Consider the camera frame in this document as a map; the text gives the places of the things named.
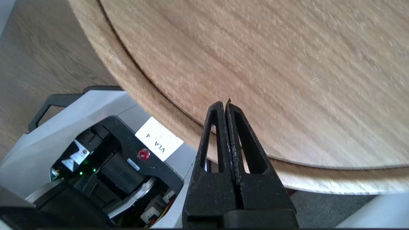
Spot grey fabric bed frame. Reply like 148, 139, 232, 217
286, 189, 379, 229

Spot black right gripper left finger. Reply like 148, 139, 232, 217
182, 102, 237, 228

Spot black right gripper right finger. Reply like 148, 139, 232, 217
225, 102, 299, 228

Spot round wooden bedside table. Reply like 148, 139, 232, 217
68, 0, 409, 195

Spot white bed sheet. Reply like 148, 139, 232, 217
336, 193, 409, 229

